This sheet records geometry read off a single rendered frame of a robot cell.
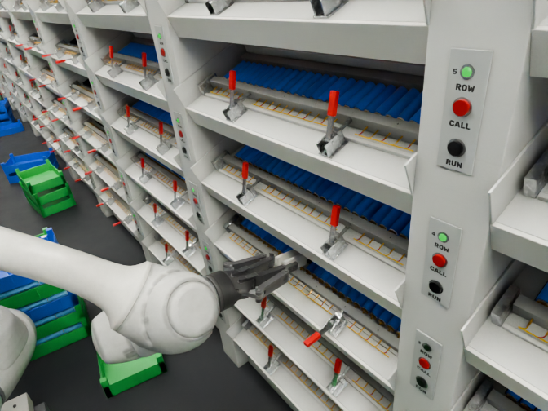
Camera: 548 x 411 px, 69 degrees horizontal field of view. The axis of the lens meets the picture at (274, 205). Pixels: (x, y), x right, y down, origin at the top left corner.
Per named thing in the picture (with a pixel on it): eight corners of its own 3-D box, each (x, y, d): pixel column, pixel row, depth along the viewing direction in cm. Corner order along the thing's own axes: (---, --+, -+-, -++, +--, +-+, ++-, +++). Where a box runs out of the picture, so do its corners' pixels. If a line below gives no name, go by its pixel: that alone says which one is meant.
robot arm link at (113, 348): (183, 335, 77) (207, 333, 67) (99, 375, 69) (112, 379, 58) (164, 283, 79) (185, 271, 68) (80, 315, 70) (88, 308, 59)
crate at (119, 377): (167, 371, 139) (162, 355, 135) (107, 399, 132) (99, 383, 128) (148, 316, 162) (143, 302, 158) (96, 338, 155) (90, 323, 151)
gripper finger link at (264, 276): (236, 276, 79) (240, 280, 78) (284, 260, 85) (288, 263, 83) (236, 293, 81) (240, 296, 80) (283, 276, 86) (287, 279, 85)
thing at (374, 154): (418, 218, 52) (399, 137, 43) (195, 123, 95) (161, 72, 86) (501, 121, 57) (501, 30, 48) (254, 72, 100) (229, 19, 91)
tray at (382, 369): (399, 399, 71) (388, 380, 65) (220, 252, 114) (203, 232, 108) (462, 315, 77) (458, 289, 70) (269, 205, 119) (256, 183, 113)
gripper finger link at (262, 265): (235, 290, 81) (230, 287, 82) (275, 269, 88) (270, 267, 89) (234, 275, 80) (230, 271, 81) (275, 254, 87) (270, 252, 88)
